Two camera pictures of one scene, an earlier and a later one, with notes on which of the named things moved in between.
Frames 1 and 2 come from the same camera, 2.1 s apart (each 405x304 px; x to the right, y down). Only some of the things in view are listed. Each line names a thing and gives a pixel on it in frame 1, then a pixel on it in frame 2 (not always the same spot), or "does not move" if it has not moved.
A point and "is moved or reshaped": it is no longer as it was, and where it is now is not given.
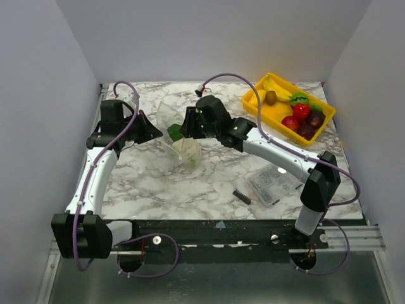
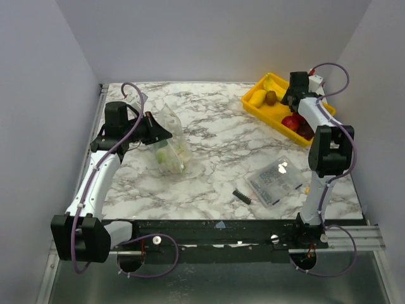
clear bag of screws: (271, 183) does not move
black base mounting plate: (230, 235) does not move
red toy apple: (291, 121) does not move
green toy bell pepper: (174, 133) → (162, 144)
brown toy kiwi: (271, 97) does not move
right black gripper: (190, 122) → (291, 97)
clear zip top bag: (183, 154) is moved or reshaped
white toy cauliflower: (189, 149) → (178, 157)
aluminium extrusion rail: (361, 238) does not move
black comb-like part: (242, 197) does not move
